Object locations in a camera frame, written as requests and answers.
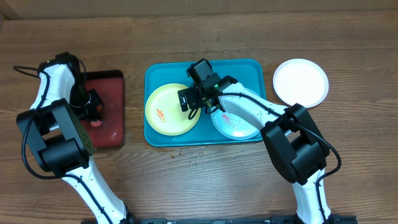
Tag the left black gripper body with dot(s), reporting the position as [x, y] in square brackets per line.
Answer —
[83, 101]

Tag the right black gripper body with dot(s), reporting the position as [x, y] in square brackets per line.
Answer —
[198, 99]

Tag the orange and green sponge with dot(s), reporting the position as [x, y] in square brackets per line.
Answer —
[97, 122]

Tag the green plastic plate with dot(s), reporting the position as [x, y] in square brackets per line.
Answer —
[164, 114]

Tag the white plastic plate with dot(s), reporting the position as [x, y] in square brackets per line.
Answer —
[300, 81]

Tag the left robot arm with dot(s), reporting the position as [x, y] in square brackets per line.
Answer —
[74, 113]

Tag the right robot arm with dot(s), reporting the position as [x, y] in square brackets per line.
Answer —
[294, 143]

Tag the red and black tray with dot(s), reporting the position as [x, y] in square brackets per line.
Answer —
[110, 87]

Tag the teal plastic tray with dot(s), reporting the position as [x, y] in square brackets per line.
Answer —
[246, 71]

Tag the light blue plastic plate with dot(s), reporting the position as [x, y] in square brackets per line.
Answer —
[232, 126]

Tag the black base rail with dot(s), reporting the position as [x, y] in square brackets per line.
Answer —
[277, 219]

